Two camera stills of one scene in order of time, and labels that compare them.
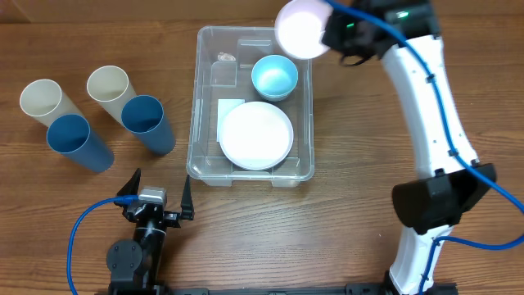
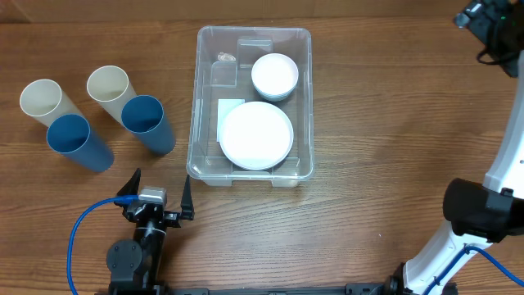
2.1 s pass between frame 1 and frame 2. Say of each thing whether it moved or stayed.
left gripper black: stayed
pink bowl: moved
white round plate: stayed
